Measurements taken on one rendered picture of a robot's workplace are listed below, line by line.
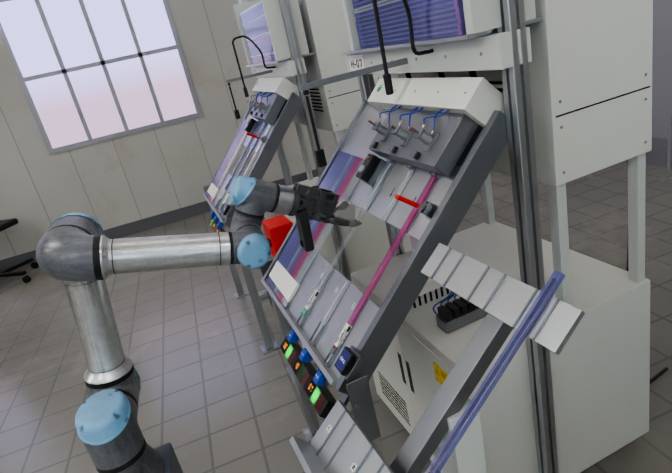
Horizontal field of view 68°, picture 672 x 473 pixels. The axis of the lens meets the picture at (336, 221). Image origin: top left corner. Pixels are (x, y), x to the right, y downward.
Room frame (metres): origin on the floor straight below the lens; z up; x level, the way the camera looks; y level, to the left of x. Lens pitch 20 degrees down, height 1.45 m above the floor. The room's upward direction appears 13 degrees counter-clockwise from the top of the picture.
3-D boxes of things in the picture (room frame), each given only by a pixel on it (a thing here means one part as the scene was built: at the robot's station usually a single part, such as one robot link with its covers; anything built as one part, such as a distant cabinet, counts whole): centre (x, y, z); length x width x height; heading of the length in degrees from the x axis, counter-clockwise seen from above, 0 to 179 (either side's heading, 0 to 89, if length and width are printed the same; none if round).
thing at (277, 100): (2.76, 0.19, 0.66); 1.01 x 0.73 x 1.31; 108
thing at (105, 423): (0.98, 0.62, 0.72); 0.13 x 0.12 x 0.14; 14
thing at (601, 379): (1.45, -0.42, 0.31); 0.70 x 0.65 x 0.62; 18
